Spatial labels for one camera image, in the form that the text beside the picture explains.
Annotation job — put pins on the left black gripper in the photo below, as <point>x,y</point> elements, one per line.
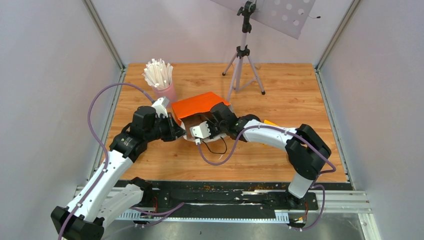
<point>175,130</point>

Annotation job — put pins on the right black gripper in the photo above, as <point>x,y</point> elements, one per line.
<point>213,133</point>

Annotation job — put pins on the orange paper bag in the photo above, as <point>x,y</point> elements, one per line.
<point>197,110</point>

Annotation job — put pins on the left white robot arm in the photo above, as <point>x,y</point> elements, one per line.
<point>88,215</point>

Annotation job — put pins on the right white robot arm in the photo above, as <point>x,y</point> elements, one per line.
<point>306,151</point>

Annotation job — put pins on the pink translucent straw holder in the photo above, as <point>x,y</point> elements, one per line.
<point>169,92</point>

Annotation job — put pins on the bundle of white straws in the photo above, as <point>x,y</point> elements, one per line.
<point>158,74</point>

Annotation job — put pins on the grey perforated panel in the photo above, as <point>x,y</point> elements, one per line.
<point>285,16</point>

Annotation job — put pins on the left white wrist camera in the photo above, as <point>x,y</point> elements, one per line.
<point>160,106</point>

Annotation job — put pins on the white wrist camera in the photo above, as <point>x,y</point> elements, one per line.
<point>201,132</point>
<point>160,106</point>

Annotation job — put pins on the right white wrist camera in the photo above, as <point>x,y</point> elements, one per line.
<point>201,132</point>

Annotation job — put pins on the yellow triangular plastic bracket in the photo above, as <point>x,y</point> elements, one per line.
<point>270,123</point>

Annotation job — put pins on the silver camera tripod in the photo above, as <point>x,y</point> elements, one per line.
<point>242,51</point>

